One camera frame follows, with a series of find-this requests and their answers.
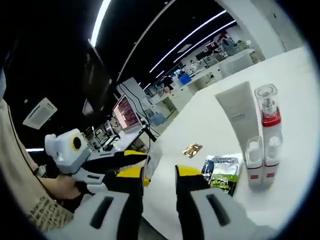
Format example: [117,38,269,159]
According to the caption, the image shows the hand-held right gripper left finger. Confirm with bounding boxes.
[47,166,146,240]

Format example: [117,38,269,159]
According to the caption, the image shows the white building pillar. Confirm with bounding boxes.
[219,0,287,62]

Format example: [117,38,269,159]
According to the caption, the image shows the white lab counter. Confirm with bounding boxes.
[149,48,258,118]

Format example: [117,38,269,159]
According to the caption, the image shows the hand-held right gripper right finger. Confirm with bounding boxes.
[174,164,278,240]

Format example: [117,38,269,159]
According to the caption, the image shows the dark blue skincare sachet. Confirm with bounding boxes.
[202,156,217,183]

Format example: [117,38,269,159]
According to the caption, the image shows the dark hanging monitor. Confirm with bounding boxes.
[81,44,114,118]

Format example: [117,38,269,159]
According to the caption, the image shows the white skincare tube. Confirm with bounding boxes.
[214,81,263,156]

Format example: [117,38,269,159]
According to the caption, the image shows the ceiling air conditioner unit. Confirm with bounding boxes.
[21,96,59,131]

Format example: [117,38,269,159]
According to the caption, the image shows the open laptop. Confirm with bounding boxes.
[111,93,149,141]

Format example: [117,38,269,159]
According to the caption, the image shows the gold skincare sachet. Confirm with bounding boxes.
[181,141,204,159]

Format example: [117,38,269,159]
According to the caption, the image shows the blue water jug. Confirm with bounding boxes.
[149,111,165,126]

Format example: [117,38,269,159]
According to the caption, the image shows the large red-ringed skincare bottle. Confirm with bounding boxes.
[254,83,285,151]

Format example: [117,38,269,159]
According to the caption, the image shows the person's left hand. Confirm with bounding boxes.
[44,173,83,201]

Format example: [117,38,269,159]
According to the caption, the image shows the blue plastic crate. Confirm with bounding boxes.
[178,73,193,85]

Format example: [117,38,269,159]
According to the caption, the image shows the small red-label skincare bottle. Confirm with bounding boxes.
[263,136,284,186]
[244,136,264,188]

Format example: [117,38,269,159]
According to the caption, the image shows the green skincare sachet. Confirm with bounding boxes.
[206,154,244,198]

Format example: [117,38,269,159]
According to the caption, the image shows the white office chair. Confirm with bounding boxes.
[219,51,255,79]

